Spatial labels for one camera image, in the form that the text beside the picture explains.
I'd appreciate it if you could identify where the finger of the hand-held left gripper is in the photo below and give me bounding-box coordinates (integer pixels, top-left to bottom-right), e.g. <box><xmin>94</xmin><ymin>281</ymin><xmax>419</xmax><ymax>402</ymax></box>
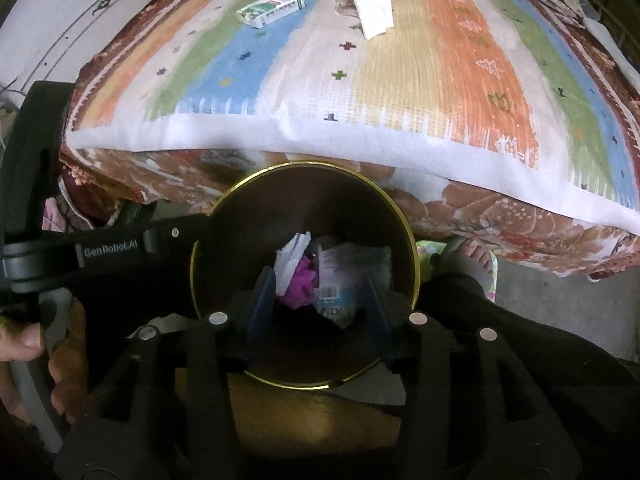
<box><xmin>144</xmin><ymin>214</ymin><xmax>217</xmax><ymax>259</ymax></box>

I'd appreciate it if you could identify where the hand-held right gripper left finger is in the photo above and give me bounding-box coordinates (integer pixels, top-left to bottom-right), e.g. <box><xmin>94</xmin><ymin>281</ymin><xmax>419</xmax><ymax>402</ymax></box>
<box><xmin>55</xmin><ymin>265</ymin><xmax>278</xmax><ymax>480</ymax></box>

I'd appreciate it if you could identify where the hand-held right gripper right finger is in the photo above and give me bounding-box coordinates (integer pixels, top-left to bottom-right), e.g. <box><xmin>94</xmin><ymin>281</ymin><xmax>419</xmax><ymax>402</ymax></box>
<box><xmin>362</xmin><ymin>269</ymin><xmax>583</xmax><ymax>480</ymax></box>

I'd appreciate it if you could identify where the magenta plastic bag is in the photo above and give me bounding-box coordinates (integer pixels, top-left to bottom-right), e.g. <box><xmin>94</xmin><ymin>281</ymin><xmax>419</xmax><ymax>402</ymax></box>
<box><xmin>277</xmin><ymin>256</ymin><xmax>321</xmax><ymax>311</ymax></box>

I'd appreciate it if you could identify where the white printed plastic wrapper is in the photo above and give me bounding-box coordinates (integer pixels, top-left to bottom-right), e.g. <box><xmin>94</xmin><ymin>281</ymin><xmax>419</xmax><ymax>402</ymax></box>
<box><xmin>312</xmin><ymin>236</ymin><xmax>393</xmax><ymax>330</ymax></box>

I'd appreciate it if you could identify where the gold rimmed dark bin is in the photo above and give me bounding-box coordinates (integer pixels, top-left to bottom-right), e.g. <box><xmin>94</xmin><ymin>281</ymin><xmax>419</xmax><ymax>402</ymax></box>
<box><xmin>189</xmin><ymin>160</ymin><xmax>420</xmax><ymax>466</ymax></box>

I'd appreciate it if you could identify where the person's left hand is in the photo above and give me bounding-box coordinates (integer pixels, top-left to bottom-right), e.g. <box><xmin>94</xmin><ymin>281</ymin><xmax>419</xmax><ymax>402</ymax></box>
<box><xmin>0</xmin><ymin>300</ymin><xmax>92</xmax><ymax>427</ymax></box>

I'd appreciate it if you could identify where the pink patterned cloth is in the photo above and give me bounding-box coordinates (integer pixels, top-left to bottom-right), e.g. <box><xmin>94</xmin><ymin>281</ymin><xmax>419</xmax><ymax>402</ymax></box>
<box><xmin>42</xmin><ymin>195</ymin><xmax>117</xmax><ymax>235</ymax></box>

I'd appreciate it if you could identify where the foot in sandal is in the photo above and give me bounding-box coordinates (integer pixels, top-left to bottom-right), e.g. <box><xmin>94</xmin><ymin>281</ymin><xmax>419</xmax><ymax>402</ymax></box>
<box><xmin>414</xmin><ymin>237</ymin><xmax>500</xmax><ymax>303</ymax></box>

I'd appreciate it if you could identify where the person's foot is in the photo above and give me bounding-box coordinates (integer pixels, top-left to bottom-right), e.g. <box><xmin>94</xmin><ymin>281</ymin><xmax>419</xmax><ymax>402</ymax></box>
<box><xmin>439</xmin><ymin>236</ymin><xmax>496</xmax><ymax>286</ymax></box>

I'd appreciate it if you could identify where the brown floral blanket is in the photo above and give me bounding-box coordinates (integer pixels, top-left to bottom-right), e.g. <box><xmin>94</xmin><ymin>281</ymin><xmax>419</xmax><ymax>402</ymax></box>
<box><xmin>57</xmin><ymin>0</ymin><xmax>640</xmax><ymax>281</ymax></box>

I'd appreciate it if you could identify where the striped colourful mat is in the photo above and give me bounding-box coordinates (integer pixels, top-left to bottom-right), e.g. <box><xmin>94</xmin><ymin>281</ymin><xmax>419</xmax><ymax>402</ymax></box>
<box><xmin>65</xmin><ymin>0</ymin><xmax>640</xmax><ymax>237</ymax></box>

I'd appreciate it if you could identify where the green and white carton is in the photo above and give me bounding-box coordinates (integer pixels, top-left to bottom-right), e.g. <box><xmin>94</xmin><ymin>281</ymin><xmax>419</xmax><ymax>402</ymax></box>
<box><xmin>236</xmin><ymin>0</ymin><xmax>307</xmax><ymax>30</ymax></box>

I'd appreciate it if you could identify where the white folded tissue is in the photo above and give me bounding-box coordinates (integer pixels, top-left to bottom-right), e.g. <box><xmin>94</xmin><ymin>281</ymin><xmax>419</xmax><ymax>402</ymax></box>
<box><xmin>352</xmin><ymin>0</ymin><xmax>396</xmax><ymax>41</ymax></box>

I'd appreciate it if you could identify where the white rolled cloth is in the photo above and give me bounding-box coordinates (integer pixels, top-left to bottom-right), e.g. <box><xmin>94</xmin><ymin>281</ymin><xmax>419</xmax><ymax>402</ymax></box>
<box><xmin>582</xmin><ymin>15</ymin><xmax>640</xmax><ymax>91</ymax></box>

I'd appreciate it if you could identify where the metal wire rack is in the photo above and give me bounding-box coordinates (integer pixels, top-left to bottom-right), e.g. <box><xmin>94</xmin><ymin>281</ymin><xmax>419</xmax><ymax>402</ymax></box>
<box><xmin>575</xmin><ymin>0</ymin><xmax>640</xmax><ymax>61</ymax></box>

